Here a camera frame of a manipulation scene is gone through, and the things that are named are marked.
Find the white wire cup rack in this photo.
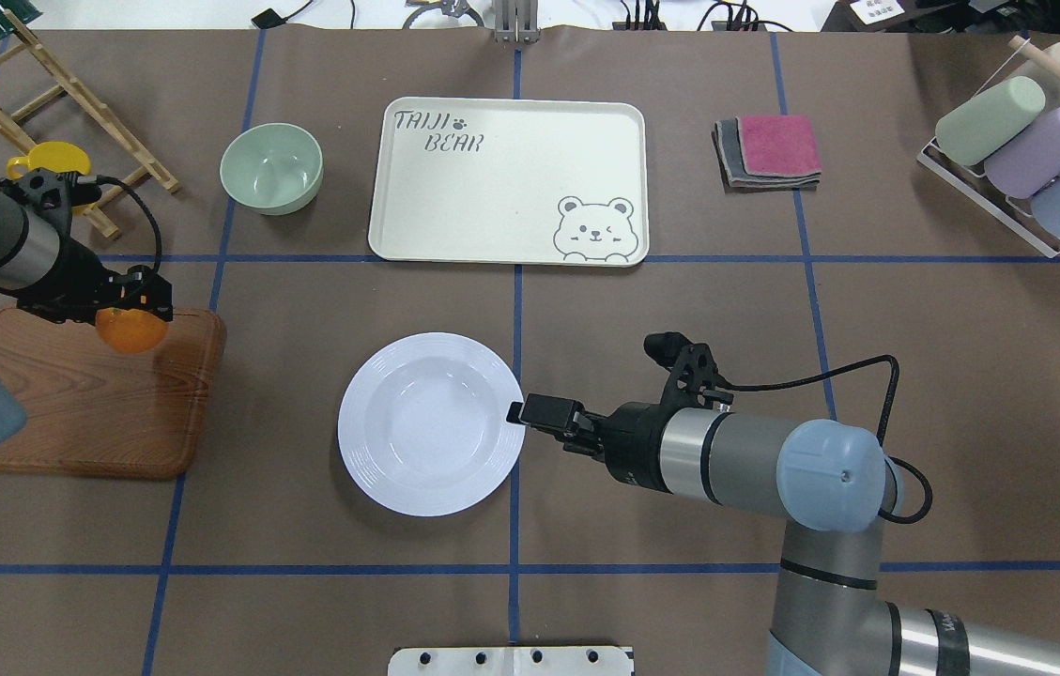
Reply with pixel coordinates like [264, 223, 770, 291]
[917, 36, 1060, 257]

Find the cream bear tray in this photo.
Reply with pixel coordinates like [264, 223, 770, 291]
[368, 96, 651, 267]

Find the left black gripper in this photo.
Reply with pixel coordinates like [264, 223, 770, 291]
[18, 239, 174, 324]

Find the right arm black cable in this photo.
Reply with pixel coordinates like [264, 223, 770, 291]
[717, 354, 934, 524]

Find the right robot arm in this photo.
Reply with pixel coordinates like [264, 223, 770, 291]
[507, 393, 1060, 675]

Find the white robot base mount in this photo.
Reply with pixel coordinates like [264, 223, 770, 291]
[387, 645, 637, 675]

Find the wooden drying rack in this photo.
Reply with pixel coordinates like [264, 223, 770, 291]
[0, 12, 180, 193]

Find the aluminium frame post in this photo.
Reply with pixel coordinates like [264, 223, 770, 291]
[491, 0, 541, 45]

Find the green bowl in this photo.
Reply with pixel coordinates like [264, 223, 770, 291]
[218, 121, 325, 217]

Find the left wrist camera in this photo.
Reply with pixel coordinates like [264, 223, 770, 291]
[0, 168, 103, 226]

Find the pink folded cloth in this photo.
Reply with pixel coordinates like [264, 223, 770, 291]
[737, 115, 822, 179]

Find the purple cup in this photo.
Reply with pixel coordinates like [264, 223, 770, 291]
[984, 106, 1060, 198]

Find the green cup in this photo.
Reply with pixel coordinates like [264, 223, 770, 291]
[934, 76, 1046, 166]

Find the wooden cutting board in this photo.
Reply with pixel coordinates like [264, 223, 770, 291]
[0, 308, 226, 480]

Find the white round plate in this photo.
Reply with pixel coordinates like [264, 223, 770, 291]
[337, 332, 525, 517]

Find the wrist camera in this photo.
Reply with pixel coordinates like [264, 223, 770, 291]
[644, 332, 734, 410]
[0, 168, 103, 226]

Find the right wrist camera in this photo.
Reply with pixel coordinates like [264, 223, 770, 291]
[644, 332, 734, 410]

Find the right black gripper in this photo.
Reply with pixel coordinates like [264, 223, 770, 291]
[505, 393, 670, 491]

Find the yellow mug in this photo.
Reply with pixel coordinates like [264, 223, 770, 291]
[6, 141, 92, 180]

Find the orange fruit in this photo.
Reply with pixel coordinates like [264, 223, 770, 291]
[95, 312, 167, 355]

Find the grey folded cloth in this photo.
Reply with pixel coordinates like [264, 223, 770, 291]
[713, 115, 822, 190]

